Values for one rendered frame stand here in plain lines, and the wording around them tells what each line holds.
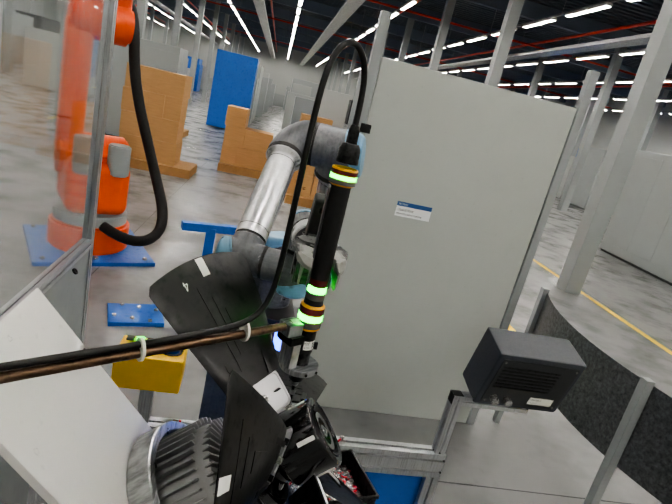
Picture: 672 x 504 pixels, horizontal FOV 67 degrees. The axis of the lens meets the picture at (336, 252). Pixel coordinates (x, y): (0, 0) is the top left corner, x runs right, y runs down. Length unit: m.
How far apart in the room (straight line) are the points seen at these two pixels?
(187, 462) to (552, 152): 2.58
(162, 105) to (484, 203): 6.67
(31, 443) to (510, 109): 2.59
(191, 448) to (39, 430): 0.22
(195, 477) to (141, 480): 0.08
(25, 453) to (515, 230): 2.68
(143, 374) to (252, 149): 8.93
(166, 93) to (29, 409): 8.14
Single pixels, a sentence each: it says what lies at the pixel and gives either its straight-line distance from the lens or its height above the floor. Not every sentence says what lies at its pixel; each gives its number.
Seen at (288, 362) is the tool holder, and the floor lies 1.30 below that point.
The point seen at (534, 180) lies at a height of 1.58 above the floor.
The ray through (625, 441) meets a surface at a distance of 2.58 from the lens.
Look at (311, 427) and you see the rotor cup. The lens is 0.84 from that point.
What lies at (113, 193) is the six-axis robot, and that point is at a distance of 4.72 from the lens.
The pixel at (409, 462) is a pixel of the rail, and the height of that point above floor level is 0.83.
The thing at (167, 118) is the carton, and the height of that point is 0.88.
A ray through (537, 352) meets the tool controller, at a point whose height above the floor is 1.23.
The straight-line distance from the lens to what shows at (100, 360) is 0.70.
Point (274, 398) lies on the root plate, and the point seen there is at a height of 1.25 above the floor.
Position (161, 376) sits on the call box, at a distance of 1.32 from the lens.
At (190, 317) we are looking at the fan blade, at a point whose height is 1.37.
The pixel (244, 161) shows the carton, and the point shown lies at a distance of 10.11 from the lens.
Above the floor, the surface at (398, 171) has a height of 1.47.
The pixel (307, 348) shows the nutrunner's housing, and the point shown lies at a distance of 0.89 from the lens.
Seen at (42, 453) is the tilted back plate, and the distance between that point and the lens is 0.77.
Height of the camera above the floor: 1.74
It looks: 16 degrees down
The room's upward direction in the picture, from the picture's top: 14 degrees clockwise
